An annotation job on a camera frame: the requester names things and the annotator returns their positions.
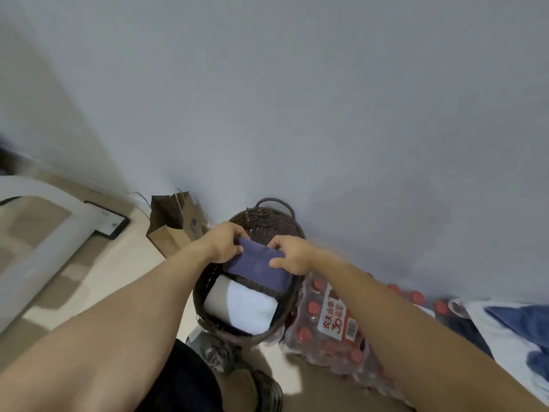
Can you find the person's right hand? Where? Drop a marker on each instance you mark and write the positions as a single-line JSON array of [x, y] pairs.
[[296, 255]]

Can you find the person's left hand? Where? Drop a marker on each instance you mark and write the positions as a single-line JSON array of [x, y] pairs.
[[223, 244]]

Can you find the dark blue towel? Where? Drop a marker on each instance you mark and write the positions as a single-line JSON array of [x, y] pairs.
[[257, 266]]

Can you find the dark brown wicker basket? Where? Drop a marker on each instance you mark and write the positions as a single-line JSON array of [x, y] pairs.
[[266, 223]]

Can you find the white towel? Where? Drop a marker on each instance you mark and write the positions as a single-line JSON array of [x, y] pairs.
[[244, 306]]

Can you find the cream towel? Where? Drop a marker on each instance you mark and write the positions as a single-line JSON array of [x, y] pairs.
[[497, 338]]

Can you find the light blue towel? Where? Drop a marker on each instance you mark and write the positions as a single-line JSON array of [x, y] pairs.
[[527, 321]]

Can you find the person's right forearm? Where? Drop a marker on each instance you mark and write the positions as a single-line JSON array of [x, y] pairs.
[[420, 338]]

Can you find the person's left forearm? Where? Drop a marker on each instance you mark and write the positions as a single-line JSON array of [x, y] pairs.
[[107, 334]]

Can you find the person's left grey shoe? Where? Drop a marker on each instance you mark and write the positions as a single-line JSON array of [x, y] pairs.
[[218, 351]]

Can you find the brown paper bag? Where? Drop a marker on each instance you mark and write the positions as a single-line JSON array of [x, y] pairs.
[[171, 227]]

